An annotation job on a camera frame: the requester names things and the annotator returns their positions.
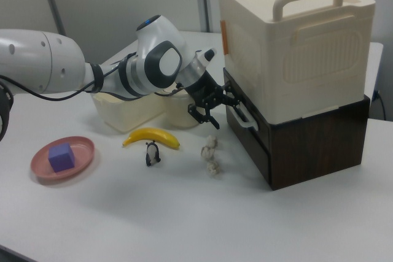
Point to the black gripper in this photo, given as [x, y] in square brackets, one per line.
[201, 88]

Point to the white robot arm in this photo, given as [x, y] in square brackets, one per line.
[30, 59]

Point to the plain brown drawer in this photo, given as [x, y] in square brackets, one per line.
[251, 160]

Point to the cream open storage box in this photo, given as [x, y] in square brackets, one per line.
[129, 114]

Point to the dark brown drawer cabinet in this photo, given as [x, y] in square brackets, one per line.
[316, 148]

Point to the crumpled white paper ball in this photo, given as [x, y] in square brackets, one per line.
[208, 153]
[213, 168]
[212, 141]

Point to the yellow toy banana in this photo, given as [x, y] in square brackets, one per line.
[153, 135]

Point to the black and white panda figure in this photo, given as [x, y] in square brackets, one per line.
[152, 154]

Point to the pink plate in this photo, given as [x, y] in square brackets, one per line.
[80, 157]

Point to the purple cube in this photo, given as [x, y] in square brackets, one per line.
[61, 159]

